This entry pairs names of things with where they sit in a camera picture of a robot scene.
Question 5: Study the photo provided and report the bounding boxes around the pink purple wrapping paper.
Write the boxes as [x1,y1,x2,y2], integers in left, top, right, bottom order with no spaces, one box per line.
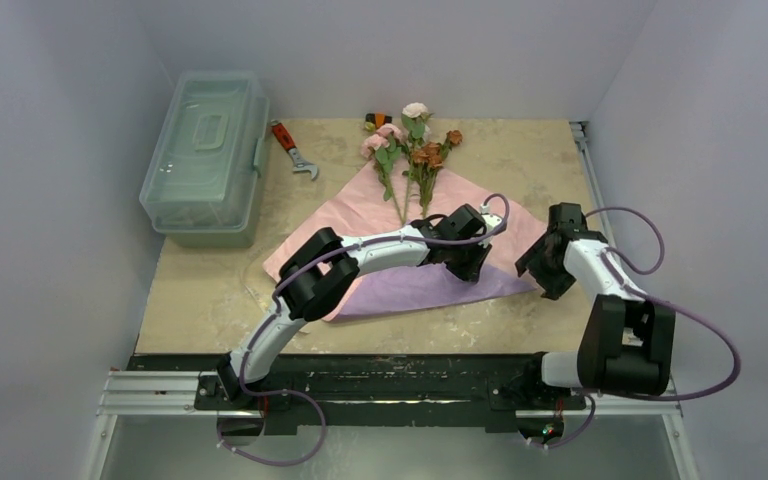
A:
[262,165,546,321]

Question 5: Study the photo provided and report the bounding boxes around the white and orange rose stems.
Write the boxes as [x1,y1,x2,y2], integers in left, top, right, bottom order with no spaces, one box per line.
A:
[401,102,463,217]

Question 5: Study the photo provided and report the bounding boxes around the pink rose stem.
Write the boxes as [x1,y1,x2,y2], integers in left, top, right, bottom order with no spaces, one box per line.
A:
[360,123,406,225]

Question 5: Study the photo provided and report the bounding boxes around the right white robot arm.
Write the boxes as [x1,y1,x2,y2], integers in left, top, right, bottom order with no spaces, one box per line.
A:
[515,202,676,407]

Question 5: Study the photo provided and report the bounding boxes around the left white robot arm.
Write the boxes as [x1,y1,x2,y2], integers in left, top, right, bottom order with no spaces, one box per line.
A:
[217,204,508,409]

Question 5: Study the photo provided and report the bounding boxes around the small orange black tool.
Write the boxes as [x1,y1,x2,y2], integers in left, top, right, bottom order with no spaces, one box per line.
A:
[364,112,393,132]

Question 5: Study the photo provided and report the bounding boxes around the clear plastic strip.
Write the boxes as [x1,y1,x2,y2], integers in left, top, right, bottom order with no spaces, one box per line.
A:
[240,262,275,311]

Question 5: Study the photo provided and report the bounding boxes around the clear plastic storage box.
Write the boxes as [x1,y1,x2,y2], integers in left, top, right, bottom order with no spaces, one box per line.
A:
[139,70,270,236]

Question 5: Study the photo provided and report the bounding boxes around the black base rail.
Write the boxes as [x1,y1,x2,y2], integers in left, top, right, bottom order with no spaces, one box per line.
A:
[126,354,593,440]

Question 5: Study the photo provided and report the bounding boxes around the orange handled adjustable wrench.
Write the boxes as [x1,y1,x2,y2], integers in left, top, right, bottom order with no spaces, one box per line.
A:
[270,120,319,181]

